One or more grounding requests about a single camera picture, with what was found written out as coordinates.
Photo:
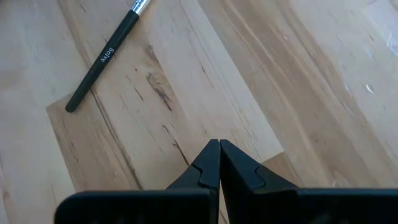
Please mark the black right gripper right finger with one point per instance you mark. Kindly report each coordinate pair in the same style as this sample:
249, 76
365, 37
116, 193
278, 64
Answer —
264, 205

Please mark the black Solve printed makeup brush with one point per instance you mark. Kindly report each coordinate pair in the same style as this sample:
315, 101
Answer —
102, 62

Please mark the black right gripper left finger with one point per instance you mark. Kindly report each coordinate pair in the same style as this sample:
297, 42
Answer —
186, 205

